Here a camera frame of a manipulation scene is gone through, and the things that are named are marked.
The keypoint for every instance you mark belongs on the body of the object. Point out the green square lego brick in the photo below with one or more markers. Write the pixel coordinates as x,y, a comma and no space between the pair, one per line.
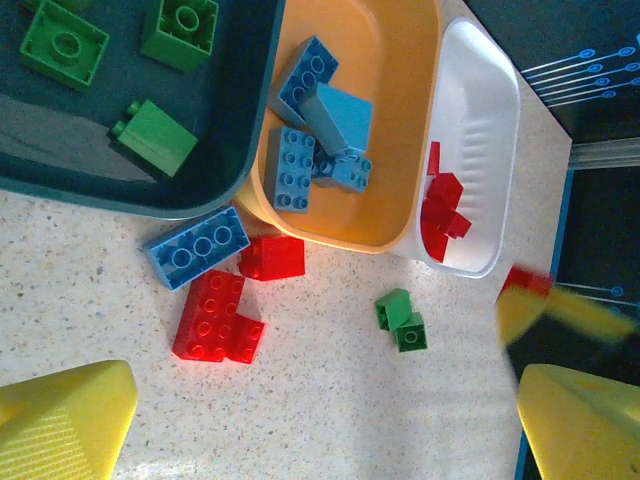
182,32
65,47
155,137

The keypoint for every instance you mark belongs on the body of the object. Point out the small green lego brick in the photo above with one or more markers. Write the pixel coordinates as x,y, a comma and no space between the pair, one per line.
411,336
395,305

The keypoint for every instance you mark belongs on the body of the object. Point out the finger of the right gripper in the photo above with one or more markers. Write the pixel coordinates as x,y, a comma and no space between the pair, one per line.
590,315
517,317

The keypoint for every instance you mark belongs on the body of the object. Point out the teal plastic container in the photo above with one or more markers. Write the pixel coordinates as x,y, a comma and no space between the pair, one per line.
225,150

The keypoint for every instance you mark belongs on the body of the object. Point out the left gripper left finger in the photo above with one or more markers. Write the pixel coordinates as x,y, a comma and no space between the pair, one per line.
60,425

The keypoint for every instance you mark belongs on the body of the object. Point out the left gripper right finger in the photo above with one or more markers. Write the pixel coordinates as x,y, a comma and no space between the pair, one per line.
585,430

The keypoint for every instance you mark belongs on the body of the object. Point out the aluminium frame post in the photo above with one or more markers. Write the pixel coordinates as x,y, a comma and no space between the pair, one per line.
610,154

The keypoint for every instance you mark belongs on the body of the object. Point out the red long lego brick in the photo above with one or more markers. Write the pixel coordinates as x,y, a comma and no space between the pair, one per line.
210,315

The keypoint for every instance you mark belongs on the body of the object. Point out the white plastic container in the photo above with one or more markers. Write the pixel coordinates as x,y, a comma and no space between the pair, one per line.
480,125

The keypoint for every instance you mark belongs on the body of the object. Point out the red square lego brick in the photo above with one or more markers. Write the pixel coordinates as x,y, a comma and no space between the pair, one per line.
525,280
434,157
246,340
433,242
457,225
275,257
445,192

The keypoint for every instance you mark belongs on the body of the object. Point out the yellow plastic container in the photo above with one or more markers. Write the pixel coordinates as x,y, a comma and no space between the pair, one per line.
390,100

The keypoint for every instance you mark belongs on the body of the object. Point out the blue long lego brick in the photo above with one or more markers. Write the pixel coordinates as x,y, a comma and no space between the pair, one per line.
305,80
345,125
292,170
200,247

